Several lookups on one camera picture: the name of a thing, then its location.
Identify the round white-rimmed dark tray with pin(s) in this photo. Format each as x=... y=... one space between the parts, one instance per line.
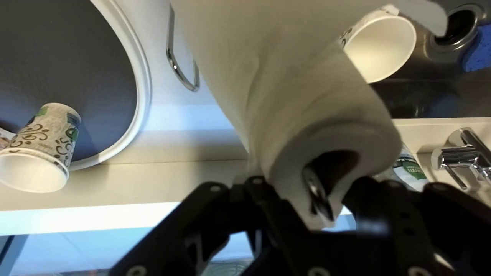
x=66 y=56

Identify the blue sponge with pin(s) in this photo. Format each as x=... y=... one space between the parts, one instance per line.
x=480 y=51

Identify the chrome kitchen faucet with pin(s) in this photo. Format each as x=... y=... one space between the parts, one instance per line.
x=465 y=155

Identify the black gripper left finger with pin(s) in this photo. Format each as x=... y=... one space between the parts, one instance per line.
x=204 y=235

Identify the white paper towel roll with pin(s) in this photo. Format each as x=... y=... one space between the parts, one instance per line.
x=285 y=86

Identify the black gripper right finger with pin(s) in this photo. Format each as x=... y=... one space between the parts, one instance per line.
x=439 y=230

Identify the green patterned paper cup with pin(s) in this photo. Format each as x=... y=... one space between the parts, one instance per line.
x=40 y=148
x=380 y=48

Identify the stainless steel sink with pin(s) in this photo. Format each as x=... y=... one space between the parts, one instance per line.
x=439 y=97

